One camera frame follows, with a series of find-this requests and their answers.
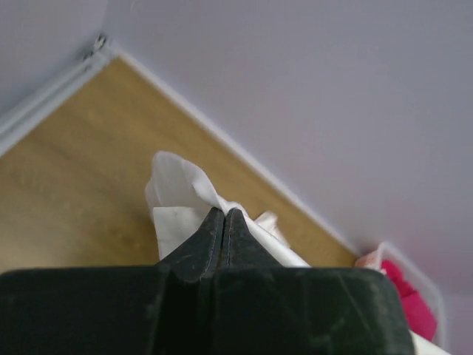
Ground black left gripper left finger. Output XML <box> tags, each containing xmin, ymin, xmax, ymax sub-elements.
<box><xmin>157</xmin><ymin>208</ymin><xmax>225</xmax><ymax>283</ymax></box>

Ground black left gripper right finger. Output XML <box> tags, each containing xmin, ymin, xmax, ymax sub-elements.
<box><xmin>218</xmin><ymin>209</ymin><xmax>282</xmax><ymax>268</ymax></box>

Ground white t shirt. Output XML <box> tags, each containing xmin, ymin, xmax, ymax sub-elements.
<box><xmin>144</xmin><ymin>151</ymin><xmax>309</xmax><ymax>267</ymax></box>

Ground white plastic laundry basket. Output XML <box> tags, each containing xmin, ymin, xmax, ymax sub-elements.
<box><xmin>355</xmin><ymin>242</ymin><xmax>448</xmax><ymax>350</ymax></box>

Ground magenta t shirt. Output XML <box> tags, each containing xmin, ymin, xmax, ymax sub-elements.
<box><xmin>381</xmin><ymin>260</ymin><xmax>438</xmax><ymax>341</ymax></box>

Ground aluminium left table rail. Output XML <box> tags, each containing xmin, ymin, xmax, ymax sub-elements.
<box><xmin>1</xmin><ymin>34</ymin><xmax>117</xmax><ymax>155</ymax></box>

